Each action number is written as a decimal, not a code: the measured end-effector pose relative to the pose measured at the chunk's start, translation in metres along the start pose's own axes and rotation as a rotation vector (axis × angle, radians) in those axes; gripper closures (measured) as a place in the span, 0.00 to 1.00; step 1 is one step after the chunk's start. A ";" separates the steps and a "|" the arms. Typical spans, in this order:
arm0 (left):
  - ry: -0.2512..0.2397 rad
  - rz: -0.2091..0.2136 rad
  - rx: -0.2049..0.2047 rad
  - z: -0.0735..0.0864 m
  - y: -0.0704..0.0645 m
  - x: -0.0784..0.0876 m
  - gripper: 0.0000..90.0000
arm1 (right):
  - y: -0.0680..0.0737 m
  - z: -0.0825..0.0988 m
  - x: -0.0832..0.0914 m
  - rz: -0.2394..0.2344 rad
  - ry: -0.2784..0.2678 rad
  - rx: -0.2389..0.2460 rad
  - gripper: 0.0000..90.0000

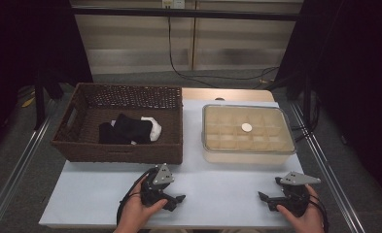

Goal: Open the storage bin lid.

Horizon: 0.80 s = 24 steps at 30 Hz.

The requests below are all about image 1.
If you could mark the person's left hand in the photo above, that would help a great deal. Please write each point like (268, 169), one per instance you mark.
(133, 213)

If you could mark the yellow flat object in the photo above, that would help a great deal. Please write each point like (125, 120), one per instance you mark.
(28, 102)

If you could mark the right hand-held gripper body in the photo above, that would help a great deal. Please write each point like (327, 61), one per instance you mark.
(295, 200)

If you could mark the white wall outlet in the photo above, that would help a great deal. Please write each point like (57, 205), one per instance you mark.
(178, 4)

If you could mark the cream divided storage box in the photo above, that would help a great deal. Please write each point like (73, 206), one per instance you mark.
(243, 158)

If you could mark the clear plastic box lid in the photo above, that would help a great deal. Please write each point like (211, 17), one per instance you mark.
(247, 127)

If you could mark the brown wicker basket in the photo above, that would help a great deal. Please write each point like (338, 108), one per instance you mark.
(65, 150)

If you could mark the metal floor rail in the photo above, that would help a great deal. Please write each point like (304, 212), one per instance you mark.
(328, 174)
(17, 171)

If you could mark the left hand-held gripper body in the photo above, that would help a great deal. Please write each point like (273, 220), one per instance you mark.
(153, 191)

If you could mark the dark curtain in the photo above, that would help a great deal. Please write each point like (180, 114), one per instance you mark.
(357, 64)
(23, 39)

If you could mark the person's right hand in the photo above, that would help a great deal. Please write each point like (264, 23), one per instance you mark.
(308, 223)

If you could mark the white sock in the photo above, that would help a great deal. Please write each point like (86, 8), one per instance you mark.
(155, 129)

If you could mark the black metal stand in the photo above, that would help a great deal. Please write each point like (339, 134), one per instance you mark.
(39, 106)

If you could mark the black horizontal bar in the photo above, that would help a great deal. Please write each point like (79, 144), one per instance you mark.
(211, 14)

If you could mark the black sock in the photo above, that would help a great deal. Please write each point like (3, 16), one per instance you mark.
(130, 129)

